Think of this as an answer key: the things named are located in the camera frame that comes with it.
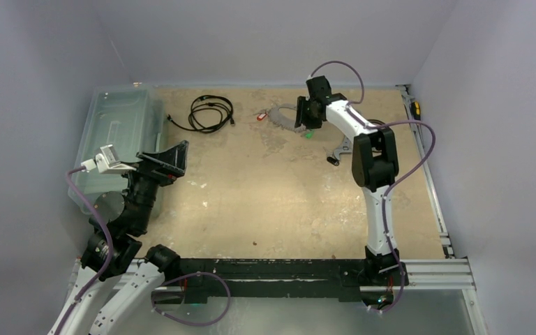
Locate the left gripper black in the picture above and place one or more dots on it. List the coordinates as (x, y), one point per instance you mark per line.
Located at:
(164, 166)

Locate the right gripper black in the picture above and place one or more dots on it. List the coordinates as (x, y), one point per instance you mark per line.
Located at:
(308, 113)

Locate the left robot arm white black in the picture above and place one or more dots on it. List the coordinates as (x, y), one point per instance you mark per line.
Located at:
(119, 218)

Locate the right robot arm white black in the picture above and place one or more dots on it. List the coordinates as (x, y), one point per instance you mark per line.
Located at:
(374, 167)

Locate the clear plastic storage bin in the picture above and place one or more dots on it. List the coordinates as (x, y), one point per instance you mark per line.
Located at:
(132, 119)

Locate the yellow black screwdriver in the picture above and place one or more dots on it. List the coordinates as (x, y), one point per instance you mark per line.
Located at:
(415, 112)

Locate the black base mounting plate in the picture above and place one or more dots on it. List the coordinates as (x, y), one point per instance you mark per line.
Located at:
(197, 279)

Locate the red handled adjustable wrench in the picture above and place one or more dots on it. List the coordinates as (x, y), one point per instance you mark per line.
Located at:
(345, 147)

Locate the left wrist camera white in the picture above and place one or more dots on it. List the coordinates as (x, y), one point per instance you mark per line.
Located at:
(106, 161)

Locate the aluminium frame rail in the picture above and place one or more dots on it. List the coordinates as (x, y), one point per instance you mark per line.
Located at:
(450, 274)

